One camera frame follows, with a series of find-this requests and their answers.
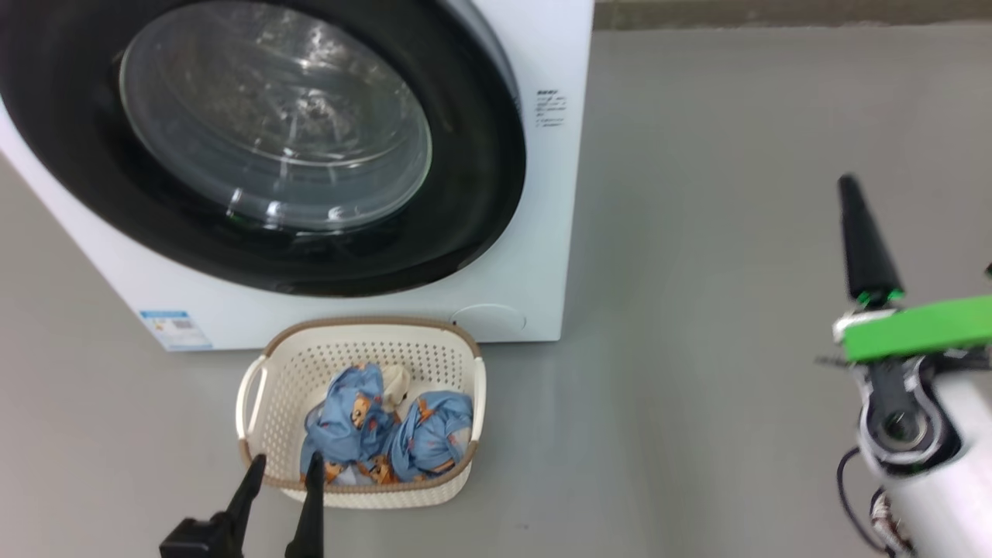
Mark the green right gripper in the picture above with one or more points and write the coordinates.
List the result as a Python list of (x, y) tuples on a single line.
[(922, 329)]

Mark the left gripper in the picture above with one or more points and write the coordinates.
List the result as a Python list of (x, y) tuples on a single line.
[(198, 541)]

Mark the blue bear print garment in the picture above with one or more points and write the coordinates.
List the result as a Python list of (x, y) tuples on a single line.
[(434, 434), (345, 418)]

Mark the black round glass machine door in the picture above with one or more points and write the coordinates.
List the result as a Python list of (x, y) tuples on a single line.
[(465, 194)]

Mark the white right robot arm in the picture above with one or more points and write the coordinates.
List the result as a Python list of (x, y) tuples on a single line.
[(957, 465)]

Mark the cream perforated laundry basket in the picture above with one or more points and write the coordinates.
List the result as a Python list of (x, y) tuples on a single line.
[(287, 372)]

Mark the white washing machine body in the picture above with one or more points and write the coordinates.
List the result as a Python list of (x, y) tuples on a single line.
[(535, 232)]

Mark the blue energy label sticker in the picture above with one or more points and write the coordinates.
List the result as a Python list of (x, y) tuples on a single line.
[(174, 329)]

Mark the round white filter cover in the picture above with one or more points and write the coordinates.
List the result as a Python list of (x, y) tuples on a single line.
[(488, 319)]

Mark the small printed text label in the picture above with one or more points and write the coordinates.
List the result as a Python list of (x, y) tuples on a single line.
[(550, 108)]

